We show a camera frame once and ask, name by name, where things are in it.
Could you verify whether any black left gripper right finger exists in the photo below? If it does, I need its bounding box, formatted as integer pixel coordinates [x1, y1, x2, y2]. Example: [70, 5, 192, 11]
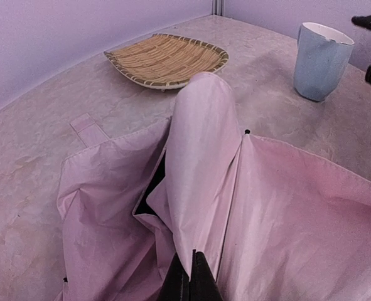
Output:
[190, 250, 223, 301]

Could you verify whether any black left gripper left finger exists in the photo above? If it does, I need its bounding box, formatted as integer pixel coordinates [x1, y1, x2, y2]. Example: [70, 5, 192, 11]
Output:
[163, 253, 190, 301]

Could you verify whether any pink umbrella black lining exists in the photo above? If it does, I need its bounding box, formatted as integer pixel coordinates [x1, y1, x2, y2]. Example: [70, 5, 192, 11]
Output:
[56, 73, 371, 300]

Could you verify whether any light blue mug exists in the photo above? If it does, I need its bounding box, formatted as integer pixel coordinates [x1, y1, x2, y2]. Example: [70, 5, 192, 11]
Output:
[293, 22, 355, 102]

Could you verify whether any woven bamboo tray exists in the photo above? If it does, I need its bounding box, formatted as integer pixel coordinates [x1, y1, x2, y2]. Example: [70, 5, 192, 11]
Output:
[104, 33, 229, 90]

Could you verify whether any right metal frame post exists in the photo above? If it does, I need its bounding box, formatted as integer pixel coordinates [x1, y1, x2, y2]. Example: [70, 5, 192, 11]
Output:
[212, 0, 225, 16]

